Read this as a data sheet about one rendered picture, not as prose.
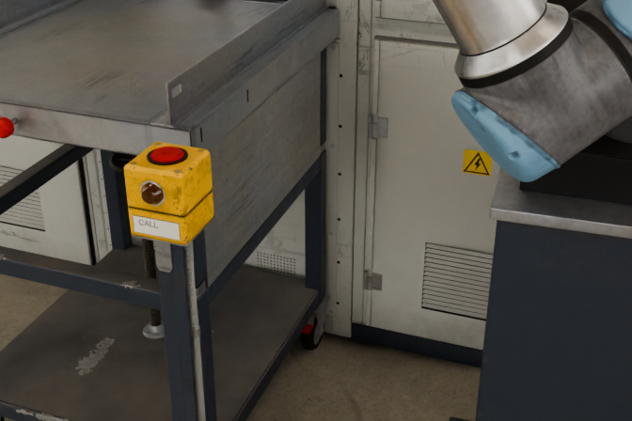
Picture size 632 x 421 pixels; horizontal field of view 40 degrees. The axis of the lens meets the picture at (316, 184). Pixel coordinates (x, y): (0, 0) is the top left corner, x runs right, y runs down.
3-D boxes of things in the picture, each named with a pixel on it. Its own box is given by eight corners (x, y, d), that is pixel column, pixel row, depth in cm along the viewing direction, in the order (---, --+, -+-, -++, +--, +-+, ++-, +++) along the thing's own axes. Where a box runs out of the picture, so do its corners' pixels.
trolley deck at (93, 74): (193, 165, 129) (190, 128, 126) (-135, 111, 148) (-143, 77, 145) (339, 36, 186) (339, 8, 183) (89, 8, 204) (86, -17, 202)
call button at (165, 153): (174, 173, 104) (173, 161, 103) (145, 168, 105) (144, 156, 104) (190, 160, 107) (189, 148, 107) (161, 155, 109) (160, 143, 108)
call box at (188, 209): (186, 249, 106) (181, 174, 101) (129, 237, 108) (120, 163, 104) (215, 218, 112) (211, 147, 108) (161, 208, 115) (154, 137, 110)
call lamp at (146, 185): (161, 212, 103) (158, 187, 101) (135, 208, 104) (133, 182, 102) (166, 207, 104) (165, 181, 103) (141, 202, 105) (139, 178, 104)
